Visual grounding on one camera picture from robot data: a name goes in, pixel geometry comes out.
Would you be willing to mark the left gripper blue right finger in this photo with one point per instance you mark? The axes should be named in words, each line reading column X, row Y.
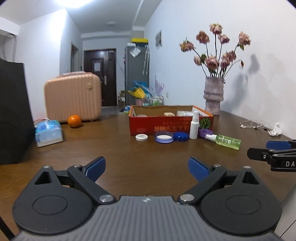
column 209, row 178

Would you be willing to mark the blue tissue pack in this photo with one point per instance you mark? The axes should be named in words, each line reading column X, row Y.
column 47, row 132

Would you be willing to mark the white spray bottle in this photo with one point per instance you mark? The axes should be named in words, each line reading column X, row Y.
column 194, row 127

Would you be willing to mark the red cardboard box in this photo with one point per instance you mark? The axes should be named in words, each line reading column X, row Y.
column 155, row 121

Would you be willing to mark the small white round lid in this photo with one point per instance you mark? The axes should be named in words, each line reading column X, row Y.
column 141, row 137

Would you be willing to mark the blue ridged lid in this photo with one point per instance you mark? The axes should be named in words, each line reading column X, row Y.
column 181, row 136

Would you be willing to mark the pink hard suitcase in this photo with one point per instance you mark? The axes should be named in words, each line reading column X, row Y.
column 75, row 93

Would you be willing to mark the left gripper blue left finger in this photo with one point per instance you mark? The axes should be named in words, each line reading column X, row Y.
column 84, row 179

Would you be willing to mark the beige square jar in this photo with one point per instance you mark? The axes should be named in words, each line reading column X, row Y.
column 168, row 114

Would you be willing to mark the purple ridged lid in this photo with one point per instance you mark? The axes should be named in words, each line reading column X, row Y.
column 203, row 132

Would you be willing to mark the green spray bottle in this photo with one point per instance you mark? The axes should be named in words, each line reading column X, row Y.
column 225, row 141

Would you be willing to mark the yellow box on refrigerator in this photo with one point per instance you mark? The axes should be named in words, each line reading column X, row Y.
column 139, row 40

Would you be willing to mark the dark brown entrance door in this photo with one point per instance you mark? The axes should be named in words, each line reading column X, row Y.
column 102, row 63

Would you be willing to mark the pink textured vase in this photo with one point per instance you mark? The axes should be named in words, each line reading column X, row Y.
column 213, row 95

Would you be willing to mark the yellow watering can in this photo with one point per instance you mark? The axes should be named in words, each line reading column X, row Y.
column 138, row 93

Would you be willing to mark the crumpled white tissue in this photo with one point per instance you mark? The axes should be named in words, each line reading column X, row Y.
column 276, row 131

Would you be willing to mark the dried pink roses bouquet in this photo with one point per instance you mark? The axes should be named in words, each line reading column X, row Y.
column 216, row 64

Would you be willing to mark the black paper shopping bag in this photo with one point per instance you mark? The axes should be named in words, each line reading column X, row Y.
column 17, row 127

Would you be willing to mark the grey refrigerator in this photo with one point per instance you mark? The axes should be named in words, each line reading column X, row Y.
column 136, row 68

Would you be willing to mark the orange fruit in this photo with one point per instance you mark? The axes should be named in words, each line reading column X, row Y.
column 74, row 121

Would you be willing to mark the lavender round tin lid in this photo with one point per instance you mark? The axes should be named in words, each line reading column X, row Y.
column 164, row 137

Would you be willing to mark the large white pill bottle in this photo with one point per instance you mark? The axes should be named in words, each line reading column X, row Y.
column 184, row 113

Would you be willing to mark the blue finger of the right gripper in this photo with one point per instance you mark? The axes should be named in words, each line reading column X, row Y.
column 270, row 154
column 281, row 145

